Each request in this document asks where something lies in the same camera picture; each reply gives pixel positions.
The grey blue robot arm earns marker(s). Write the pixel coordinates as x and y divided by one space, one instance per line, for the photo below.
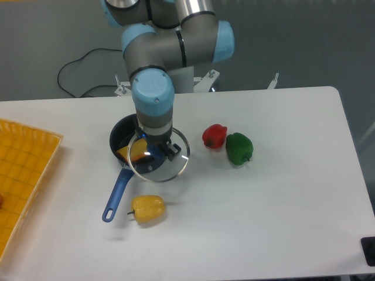
162 36

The orange pumpkin slice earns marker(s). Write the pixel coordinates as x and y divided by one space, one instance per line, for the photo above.
137 151

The red bell pepper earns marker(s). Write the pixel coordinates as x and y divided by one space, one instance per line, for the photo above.
214 136

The dark blue saucepan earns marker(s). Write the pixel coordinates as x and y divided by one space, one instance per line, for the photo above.
120 136

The glass pot lid blue knob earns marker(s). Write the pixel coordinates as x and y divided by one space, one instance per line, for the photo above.
156 167

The black device at table edge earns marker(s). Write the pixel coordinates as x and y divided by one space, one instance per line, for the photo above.
368 246

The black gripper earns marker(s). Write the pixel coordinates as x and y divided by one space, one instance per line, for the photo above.
159 137

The green bell pepper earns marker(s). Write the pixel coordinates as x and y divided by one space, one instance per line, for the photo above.
239 148

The yellow plastic basket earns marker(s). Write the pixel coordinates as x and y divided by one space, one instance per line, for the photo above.
26 154

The yellow bell pepper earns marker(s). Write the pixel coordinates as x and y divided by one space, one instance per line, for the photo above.
147 208

